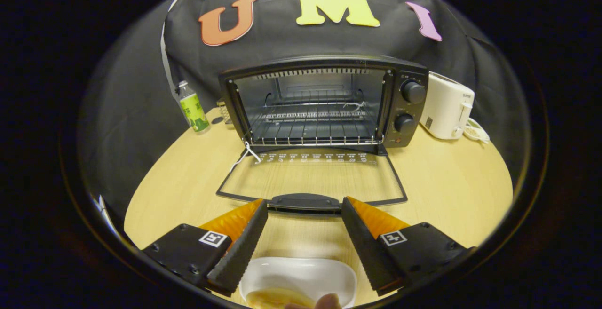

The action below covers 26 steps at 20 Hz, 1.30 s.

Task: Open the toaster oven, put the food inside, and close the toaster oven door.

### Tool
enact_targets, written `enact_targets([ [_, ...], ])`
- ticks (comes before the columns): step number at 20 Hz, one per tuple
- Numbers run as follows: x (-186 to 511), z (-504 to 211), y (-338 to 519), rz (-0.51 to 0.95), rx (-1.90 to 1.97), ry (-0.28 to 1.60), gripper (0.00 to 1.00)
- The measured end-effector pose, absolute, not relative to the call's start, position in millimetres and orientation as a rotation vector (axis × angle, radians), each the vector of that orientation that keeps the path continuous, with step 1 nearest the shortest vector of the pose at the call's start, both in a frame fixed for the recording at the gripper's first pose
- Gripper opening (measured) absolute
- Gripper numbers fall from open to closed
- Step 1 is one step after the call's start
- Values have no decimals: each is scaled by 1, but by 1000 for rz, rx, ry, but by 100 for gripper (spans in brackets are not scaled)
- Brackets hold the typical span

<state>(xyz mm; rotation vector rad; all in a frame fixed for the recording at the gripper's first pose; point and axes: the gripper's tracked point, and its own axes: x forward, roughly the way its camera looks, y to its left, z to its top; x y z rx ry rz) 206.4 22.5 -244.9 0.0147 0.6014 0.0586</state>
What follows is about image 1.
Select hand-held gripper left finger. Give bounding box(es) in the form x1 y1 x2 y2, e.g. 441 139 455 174
141 198 269 298

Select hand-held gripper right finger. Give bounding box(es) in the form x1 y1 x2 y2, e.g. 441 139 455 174
341 196 475 296

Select golden bread roll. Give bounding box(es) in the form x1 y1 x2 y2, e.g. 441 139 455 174
246 288 317 309

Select black toaster oven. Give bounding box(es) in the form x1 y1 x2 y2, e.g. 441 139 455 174
216 55 429 215

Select white pop-up toaster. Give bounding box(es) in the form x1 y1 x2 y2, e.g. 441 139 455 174
420 71 475 140

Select white plate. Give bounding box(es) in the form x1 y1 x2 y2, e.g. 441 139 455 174
239 257 358 309

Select green label drink bottle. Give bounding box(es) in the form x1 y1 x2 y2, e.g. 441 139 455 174
178 80 211 134

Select divided white snack dish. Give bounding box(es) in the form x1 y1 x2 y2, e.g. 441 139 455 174
463 118 491 144

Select black backdrop cloth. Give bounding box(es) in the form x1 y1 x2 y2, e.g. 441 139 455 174
78 0 532 220

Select white string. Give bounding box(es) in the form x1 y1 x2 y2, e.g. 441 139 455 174
229 141 261 173

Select small wire mesh basket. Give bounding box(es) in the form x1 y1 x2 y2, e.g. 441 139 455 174
217 98 233 125

